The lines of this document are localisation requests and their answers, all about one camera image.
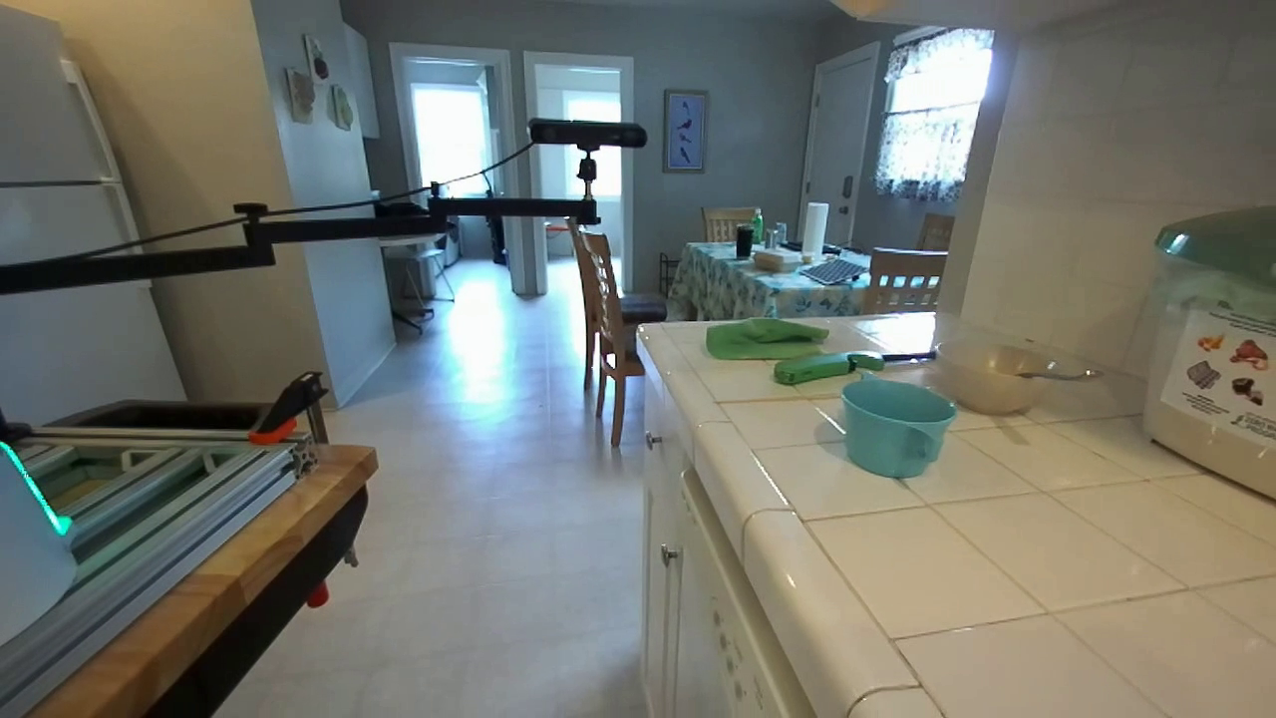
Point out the metal spoon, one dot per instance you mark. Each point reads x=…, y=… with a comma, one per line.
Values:
x=1064, y=367

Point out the blue framed picture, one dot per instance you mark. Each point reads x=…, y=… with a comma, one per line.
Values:
x=685, y=128

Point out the teal plastic bowl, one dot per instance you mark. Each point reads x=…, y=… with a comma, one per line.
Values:
x=896, y=427

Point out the white refrigerator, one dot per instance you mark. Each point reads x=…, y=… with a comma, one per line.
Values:
x=67, y=240

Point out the wall plate decorations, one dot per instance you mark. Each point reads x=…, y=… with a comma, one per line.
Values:
x=321, y=83

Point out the black cup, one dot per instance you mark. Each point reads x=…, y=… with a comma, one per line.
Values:
x=744, y=240

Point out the white base cabinets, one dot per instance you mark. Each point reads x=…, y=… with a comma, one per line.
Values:
x=693, y=600

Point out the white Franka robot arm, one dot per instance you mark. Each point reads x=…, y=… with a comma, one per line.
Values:
x=23, y=573

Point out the green bucket lid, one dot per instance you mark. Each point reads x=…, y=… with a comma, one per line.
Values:
x=1223, y=240

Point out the checked placemat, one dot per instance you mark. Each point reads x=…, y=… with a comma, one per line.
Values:
x=834, y=269

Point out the plastic drawer cart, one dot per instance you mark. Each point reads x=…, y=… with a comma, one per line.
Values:
x=415, y=280

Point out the green cloth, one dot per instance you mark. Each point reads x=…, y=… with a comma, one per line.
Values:
x=762, y=339

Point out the wooden slat back chair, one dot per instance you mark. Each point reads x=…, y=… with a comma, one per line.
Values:
x=611, y=322
x=580, y=266

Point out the aluminium profile frame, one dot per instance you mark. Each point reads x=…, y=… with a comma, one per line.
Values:
x=144, y=520

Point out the beige bowl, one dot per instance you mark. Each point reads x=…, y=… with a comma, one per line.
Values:
x=986, y=385

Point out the white room door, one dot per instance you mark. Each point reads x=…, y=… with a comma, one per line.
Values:
x=841, y=147

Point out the orange black clamp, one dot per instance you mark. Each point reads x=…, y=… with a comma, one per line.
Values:
x=290, y=403

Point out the wooden lattice back chair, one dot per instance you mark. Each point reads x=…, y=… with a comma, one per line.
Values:
x=904, y=280

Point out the white paper towel roll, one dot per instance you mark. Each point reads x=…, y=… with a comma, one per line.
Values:
x=817, y=230

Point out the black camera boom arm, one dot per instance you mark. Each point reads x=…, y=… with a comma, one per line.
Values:
x=334, y=230

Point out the dining table with floral cloth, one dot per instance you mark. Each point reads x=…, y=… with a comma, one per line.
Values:
x=744, y=280

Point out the black stereo camera bar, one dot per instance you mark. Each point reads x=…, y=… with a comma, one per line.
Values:
x=587, y=135

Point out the white lace window curtain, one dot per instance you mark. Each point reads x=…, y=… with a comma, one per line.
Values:
x=935, y=112

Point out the white plastic bucket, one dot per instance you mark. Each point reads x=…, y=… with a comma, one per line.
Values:
x=1219, y=401

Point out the green bottle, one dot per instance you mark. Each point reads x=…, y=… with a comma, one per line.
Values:
x=758, y=224

